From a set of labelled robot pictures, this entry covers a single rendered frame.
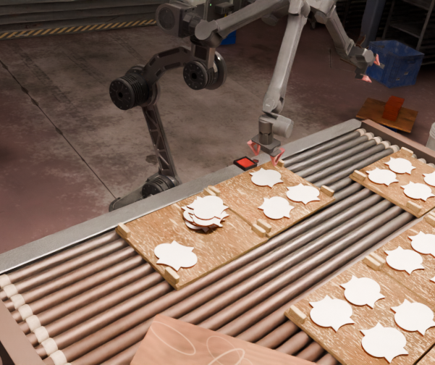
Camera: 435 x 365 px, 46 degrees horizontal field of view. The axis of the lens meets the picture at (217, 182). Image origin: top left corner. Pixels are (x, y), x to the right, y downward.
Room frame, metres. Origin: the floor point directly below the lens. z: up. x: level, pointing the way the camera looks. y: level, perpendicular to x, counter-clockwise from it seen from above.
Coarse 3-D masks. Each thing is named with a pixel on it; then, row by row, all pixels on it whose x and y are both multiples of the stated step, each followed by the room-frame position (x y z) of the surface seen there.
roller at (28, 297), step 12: (360, 144) 2.28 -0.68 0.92; (372, 144) 2.31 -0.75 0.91; (336, 156) 2.12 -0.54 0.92; (348, 156) 2.16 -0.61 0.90; (312, 168) 1.98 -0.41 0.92; (324, 168) 2.03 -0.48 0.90; (120, 252) 1.27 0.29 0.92; (132, 252) 1.29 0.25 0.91; (96, 264) 1.20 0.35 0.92; (108, 264) 1.22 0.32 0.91; (72, 276) 1.14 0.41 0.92; (84, 276) 1.16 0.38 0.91; (36, 288) 1.07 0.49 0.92; (48, 288) 1.08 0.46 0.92; (60, 288) 1.10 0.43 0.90; (12, 300) 1.01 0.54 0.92; (24, 300) 1.02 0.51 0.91; (36, 300) 1.04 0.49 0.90
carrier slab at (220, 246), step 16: (176, 208) 1.53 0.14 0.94; (128, 224) 1.41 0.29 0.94; (144, 224) 1.42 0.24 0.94; (160, 224) 1.43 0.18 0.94; (176, 224) 1.44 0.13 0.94; (224, 224) 1.48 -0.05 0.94; (240, 224) 1.49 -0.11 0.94; (128, 240) 1.32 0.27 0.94; (144, 240) 1.33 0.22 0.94; (160, 240) 1.34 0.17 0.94; (176, 240) 1.35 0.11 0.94; (192, 240) 1.36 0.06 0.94; (208, 240) 1.37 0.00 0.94; (224, 240) 1.38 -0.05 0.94; (240, 240) 1.40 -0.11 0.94; (256, 240) 1.41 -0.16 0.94; (144, 256) 1.25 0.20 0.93; (208, 256) 1.29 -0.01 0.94; (224, 256) 1.30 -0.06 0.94; (160, 272) 1.19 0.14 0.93; (176, 272) 1.20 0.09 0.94; (192, 272) 1.21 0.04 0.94; (208, 272) 1.23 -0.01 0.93; (176, 288) 1.14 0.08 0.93
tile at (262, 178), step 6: (252, 174) 1.83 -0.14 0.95; (258, 174) 1.83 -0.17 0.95; (264, 174) 1.84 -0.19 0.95; (270, 174) 1.85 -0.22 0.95; (276, 174) 1.85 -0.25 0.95; (252, 180) 1.78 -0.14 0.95; (258, 180) 1.78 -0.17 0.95; (264, 180) 1.79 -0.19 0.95; (270, 180) 1.79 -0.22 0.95; (276, 180) 1.80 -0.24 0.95; (258, 186) 1.75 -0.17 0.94; (264, 186) 1.76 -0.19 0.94; (270, 186) 1.75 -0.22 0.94
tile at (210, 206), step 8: (200, 200) 1.53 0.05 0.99; (208, 200) 1.53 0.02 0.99; (216, 200) 1.54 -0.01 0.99; (192, 208) 1.47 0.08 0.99; (200, 208) 1.48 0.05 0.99; (208, 208) 1.48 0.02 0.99; (216, 208) 1.49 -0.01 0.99; (224, 208) 1.50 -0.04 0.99; (200, 216) 1.43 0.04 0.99; (208, 216) 1.44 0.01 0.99; (216, 216) 1.44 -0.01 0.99
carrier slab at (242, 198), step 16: (240, 176) 1.81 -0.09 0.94; (288, 176) 1.86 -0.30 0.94; (224, 192) 1.68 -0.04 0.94; (240, 192) 1.70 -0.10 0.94; (256, 192) 1.71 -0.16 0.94; (272, 192) 1.73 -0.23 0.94; (320, 192) 1.77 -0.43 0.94; (240, 208) 1.59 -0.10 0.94; (256, 208) 1.60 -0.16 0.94; (304, 208) 1.64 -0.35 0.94; (320, 208) 1.67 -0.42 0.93; (272, 224) 1.52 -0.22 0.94; (288, 224) 1.53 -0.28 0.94
